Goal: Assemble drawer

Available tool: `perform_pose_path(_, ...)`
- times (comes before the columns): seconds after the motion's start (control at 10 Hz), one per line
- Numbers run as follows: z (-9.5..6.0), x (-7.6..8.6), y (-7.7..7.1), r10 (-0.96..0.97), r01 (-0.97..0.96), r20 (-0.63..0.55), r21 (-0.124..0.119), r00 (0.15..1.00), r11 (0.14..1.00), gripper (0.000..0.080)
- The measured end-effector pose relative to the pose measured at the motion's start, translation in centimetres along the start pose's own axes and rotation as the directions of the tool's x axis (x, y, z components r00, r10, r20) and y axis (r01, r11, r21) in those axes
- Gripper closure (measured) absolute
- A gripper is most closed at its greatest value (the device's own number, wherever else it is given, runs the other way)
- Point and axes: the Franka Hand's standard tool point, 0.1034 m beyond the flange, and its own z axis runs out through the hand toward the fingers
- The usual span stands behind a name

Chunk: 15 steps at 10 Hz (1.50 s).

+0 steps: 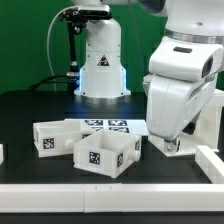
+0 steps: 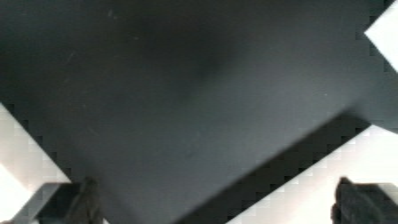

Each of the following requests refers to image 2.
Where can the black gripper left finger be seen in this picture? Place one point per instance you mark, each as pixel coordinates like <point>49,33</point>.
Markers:
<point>62,204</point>

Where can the white left fence piece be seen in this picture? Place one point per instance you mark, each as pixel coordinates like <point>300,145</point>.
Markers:
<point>382,35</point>

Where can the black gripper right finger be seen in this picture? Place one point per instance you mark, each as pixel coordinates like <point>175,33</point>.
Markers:
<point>366,203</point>

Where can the white front fence rail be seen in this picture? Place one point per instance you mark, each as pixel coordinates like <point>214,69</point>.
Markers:
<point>26,167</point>

